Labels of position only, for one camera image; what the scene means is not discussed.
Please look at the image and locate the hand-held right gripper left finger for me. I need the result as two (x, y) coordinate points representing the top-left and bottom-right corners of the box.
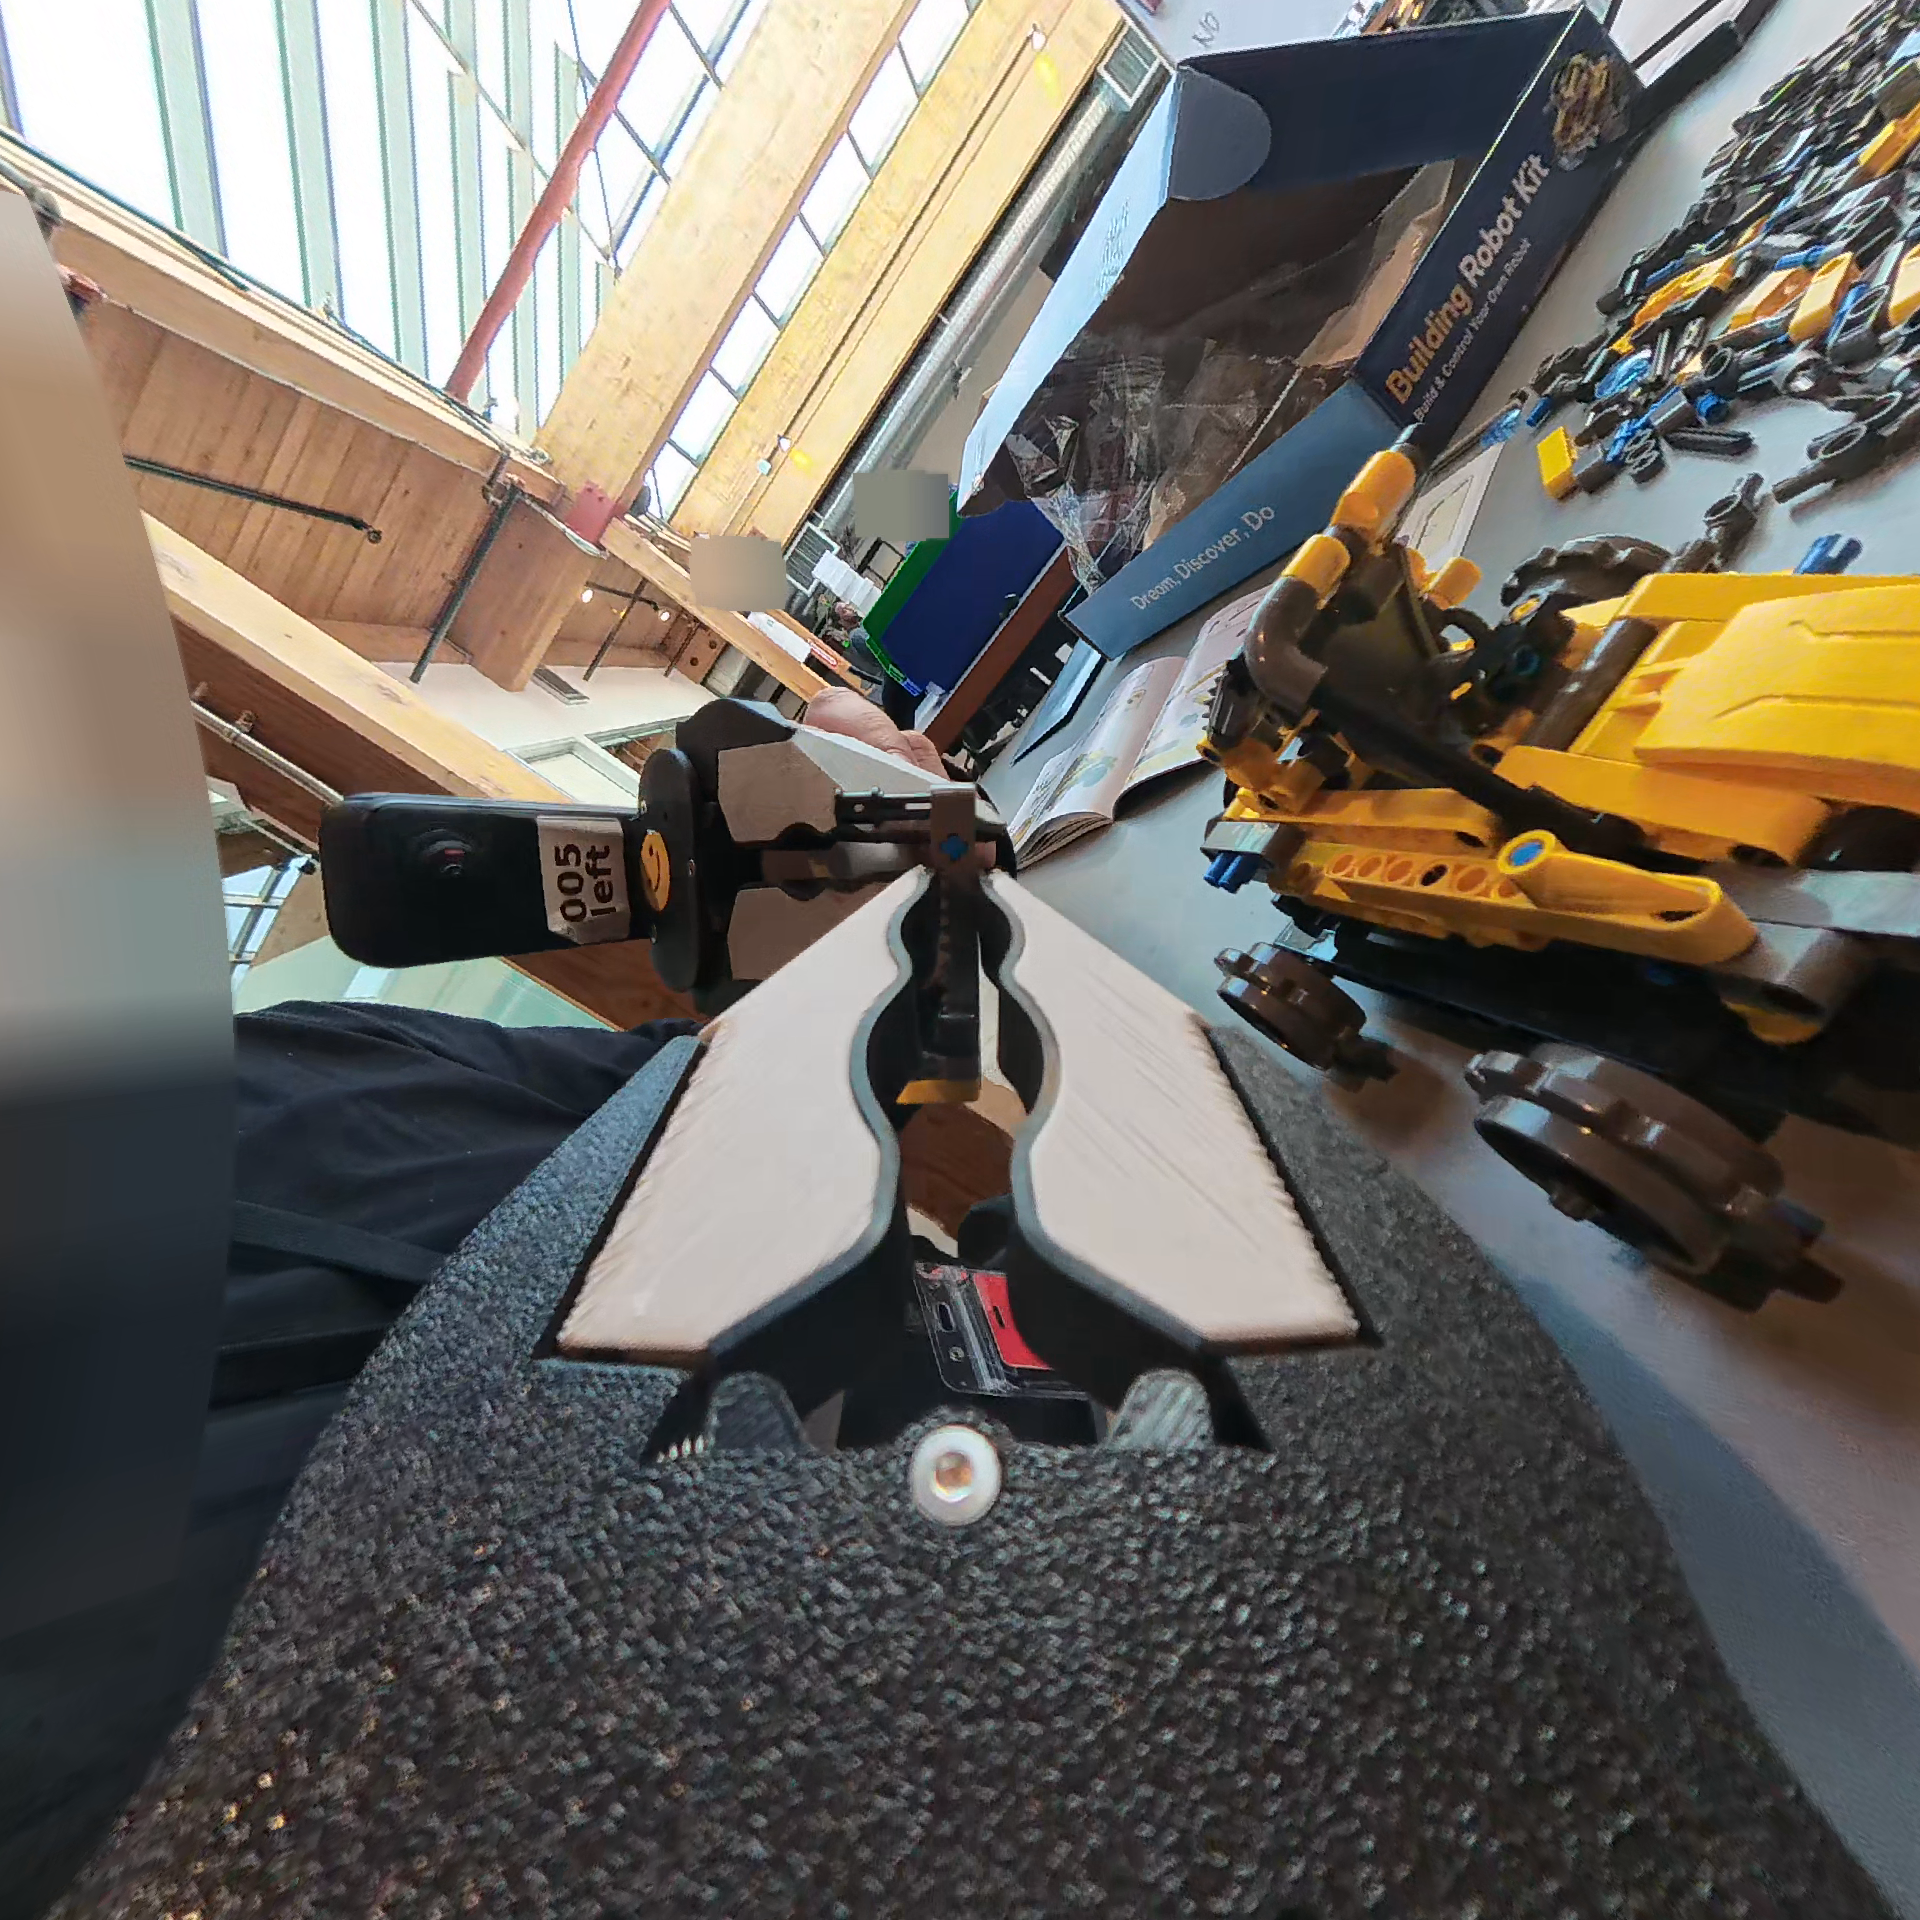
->
(555, 868), (919, 1381)

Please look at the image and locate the yellow toy brick vehicle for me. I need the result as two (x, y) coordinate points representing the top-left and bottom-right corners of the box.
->
(1199, 434), (1920, 1306)

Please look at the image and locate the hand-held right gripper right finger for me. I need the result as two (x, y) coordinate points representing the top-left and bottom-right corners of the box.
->
(982, 869), (1365, 1452)

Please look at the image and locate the open instruction booklet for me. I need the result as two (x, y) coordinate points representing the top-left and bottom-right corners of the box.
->
(1008, 442), (1503, 869)

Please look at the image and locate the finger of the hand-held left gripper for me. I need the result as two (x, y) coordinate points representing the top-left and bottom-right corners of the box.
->
(705, 871), (908, 1004)
(677, 697), (1015, 875)

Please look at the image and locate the person's black jacket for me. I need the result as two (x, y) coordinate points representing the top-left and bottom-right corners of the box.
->
(0, 1003), (708, 1920)

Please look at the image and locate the blue and green panel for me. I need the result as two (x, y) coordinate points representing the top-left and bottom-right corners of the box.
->
(861, 499), (1070, 707)

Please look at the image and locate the dark blue cardboard kit box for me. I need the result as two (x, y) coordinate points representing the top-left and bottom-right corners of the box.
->
(961, 6), (1645, 661)

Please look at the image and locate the red ceiling pipe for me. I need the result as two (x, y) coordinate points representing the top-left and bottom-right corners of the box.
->
(448, 0), (670, 404)

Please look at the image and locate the pile of dark brick pieces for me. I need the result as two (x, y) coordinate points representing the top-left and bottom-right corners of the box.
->
(1530, 0), (1920, 504)

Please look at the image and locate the person's left hand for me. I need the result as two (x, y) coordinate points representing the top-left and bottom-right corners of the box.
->
(811, 688), (950, 782)

